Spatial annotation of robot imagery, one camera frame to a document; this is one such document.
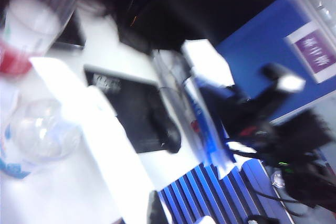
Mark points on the white paper tissue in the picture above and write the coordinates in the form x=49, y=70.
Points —
x=105, y=142

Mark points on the blue office partition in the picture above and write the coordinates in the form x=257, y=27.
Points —
x=257, y=37

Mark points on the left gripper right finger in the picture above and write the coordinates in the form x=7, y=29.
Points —
x=210, y=197

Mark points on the purple white wall poster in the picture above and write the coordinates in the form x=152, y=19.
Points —
x=315, y=53

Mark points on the black HSD computer monitor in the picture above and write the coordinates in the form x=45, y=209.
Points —
x=223, y=3

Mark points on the red capped plastic water bottle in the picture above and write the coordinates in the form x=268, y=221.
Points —
x=34, y=24

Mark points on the black mouse pad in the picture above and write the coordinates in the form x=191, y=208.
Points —
x=136, y=98

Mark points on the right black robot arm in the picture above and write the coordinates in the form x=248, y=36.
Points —
x=302, y=150

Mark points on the clear sanitizer pump bottle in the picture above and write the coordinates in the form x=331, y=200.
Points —
x=44, y=134

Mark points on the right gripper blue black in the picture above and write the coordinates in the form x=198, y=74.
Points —
x=252, y=124

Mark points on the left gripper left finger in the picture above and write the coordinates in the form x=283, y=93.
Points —
x=157, y=211

